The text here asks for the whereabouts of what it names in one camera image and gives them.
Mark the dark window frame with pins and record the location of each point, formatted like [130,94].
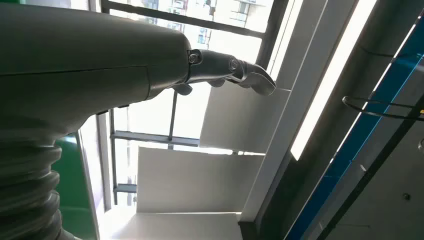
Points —
[185,20]

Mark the white panel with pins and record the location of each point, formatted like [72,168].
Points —
[195,182]
[242,122]
[185,228]

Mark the long ceiling light strip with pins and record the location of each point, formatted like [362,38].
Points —
[331,79]

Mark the blue ceiling beam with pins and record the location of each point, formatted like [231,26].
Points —
[364,126]

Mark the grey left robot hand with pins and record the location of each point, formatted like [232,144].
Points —
[82,66]

